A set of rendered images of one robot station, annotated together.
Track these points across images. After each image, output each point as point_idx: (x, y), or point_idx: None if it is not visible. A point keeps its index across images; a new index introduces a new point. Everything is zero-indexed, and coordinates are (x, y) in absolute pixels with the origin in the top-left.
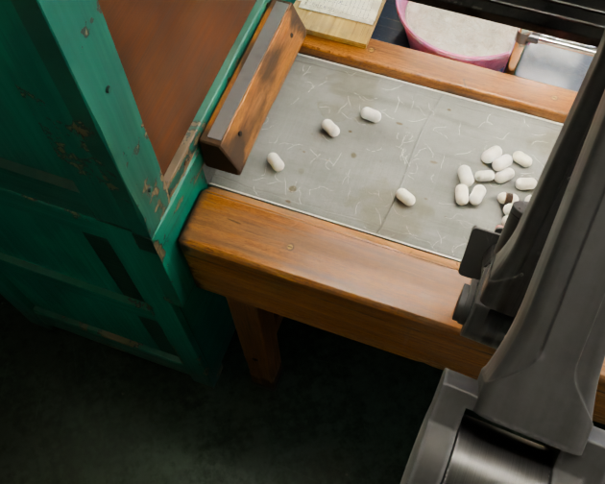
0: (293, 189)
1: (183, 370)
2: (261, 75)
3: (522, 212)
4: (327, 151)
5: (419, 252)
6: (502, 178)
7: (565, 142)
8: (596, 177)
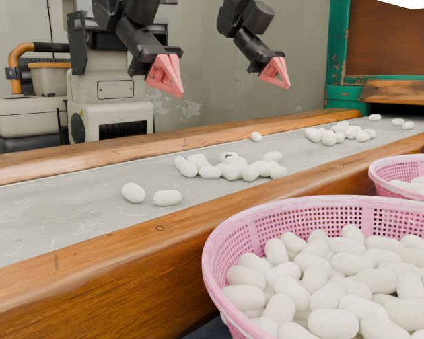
0: (357, 121)
1: None
2: (412, 84)
3: (265, 4)
4: (382, 124)
5: (305, 124)
6: (346, 130)
7: None
8: None
